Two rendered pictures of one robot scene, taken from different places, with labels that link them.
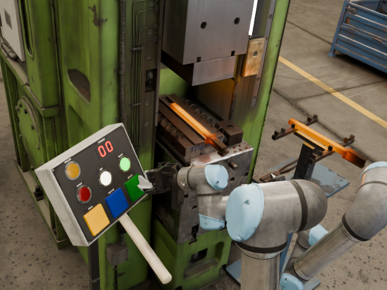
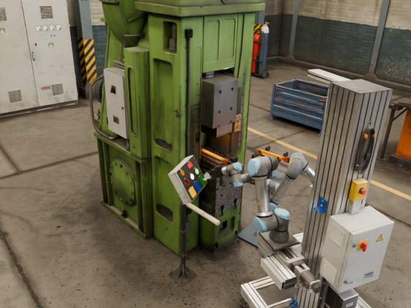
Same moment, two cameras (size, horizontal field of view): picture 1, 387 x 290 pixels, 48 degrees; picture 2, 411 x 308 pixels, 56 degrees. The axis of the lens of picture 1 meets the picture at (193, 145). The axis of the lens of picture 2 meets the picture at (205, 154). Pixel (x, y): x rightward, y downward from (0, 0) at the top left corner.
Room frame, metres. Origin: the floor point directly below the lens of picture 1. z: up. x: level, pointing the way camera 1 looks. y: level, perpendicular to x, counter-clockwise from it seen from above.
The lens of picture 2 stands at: (-1.66, 0.51, 2.62)
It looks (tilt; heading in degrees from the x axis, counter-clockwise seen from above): 25 degrees down; 353
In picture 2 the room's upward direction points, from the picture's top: 2 degrees clockwise
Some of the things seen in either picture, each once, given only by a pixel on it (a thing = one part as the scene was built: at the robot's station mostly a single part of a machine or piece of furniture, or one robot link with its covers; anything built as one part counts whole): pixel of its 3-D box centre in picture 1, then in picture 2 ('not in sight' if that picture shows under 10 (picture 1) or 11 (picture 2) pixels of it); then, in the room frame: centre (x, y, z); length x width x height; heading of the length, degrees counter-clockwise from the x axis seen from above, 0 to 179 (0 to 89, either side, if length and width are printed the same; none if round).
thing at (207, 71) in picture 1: (185, 50); (208, 123); (1.71, 0.08, 1.32); 0.42 x 0.20 x 0.10; 37
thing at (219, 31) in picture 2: not in sight; (202, 39); (1.86, 0.13, 2.06); 0.44 x 0.41 x 0.47; 37
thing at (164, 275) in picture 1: (141, 243); (201, 212); (1.27, 0.17, 0.62); 0.44 x 0.05 x 0.05; 37
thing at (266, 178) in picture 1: (300, 160); not in sight; (1.84, -0.56, 0.74); 0.60 x 0.04 x 0.01; 134
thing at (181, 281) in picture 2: not in sight; (182, 271); (1.14, 0.35, 0.05); 0.22 x 0.22 x 0.09; 37
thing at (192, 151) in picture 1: (178, 123); (207, 157); (1.71, 0.08, 0.96); 0.42 x 0.20 x 0.09; 37
